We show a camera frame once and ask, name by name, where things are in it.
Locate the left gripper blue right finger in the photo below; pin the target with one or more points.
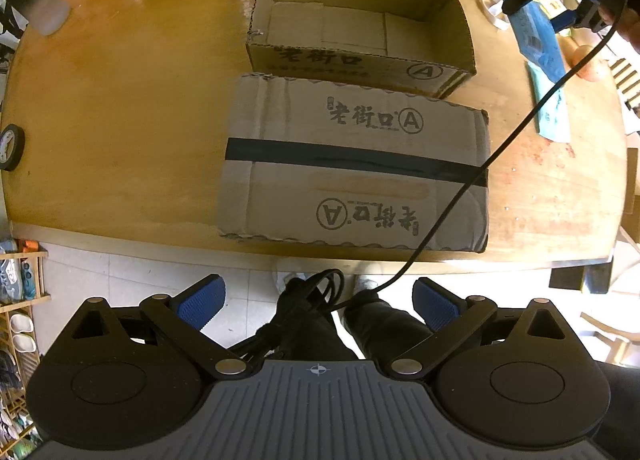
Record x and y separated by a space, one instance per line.
437 306

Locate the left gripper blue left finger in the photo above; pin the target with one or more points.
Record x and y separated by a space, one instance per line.
198 304

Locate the blue wet wipes pack barcode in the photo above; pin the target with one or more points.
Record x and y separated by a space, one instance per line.
536 39

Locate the blue wet wipes pack wave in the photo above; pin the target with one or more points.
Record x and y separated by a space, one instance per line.
552 120

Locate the right white shoe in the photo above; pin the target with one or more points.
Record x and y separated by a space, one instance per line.
371 283

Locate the white shoe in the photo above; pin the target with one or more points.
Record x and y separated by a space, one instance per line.
281 278
371 283

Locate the white elastic band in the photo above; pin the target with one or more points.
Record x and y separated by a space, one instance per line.
492 10

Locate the left white shoe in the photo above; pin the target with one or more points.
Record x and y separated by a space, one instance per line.
281 278

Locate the wooden chair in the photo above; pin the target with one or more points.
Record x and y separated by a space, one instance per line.
627 82

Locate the wooden shoe rack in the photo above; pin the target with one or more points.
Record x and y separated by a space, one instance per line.
21 289

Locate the black tape roll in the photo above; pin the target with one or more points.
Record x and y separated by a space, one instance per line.
12 146

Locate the open cardboard box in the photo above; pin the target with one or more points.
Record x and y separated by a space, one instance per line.
415 46

